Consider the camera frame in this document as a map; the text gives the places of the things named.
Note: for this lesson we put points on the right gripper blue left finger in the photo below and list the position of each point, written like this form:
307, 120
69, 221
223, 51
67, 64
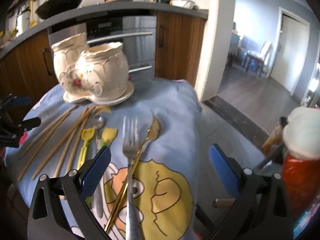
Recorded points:
93, 171

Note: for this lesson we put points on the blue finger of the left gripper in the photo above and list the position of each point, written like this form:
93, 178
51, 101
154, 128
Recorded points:
29, 124
15, 101

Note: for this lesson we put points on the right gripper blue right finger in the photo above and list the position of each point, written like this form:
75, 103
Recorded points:
227, 169

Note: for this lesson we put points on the yellow plastic tulip pick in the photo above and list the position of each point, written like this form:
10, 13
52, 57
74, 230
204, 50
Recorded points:
86, 136

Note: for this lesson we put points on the yellow green tulip pick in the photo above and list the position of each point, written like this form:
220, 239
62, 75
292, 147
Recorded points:
108, 135

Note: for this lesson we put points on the silver fork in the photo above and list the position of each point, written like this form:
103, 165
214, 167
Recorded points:
130, 149

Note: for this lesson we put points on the gold fork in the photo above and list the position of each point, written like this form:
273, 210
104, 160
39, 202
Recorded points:
136, 164

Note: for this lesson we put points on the grey kitchen countertop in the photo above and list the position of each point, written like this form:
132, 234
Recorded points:
100, 10

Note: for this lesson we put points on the wooden cabinet door left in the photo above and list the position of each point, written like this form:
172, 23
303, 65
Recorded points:
28, 70

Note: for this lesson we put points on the wooden cabinet door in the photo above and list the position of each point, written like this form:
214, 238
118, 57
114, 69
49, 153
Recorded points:
28, 70
178, 46

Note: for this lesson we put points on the silver spoon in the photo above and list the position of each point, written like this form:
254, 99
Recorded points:
97, 202

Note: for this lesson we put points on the blue cartoon tablecloth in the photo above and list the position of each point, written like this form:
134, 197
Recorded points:
166, 177

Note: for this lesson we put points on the yellow hanging ladle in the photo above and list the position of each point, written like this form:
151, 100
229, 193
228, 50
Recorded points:
33, 22

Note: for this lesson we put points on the white thermos jug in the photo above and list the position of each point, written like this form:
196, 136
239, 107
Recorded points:
23, 21

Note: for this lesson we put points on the white ceramic utensil holder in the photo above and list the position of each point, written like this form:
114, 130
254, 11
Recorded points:
99, 74

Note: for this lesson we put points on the chair in far room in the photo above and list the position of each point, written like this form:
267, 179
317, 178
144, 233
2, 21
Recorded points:
258, 57

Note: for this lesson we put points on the white door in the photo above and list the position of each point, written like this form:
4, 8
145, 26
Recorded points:
291, 52

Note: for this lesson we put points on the wooden cabinet door right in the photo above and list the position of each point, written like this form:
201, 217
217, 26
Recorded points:
178, 46

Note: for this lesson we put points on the white bowl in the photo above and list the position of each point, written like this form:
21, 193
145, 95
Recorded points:
186, 4

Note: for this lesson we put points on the black wok with handle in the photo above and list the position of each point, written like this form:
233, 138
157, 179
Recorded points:
51, 8

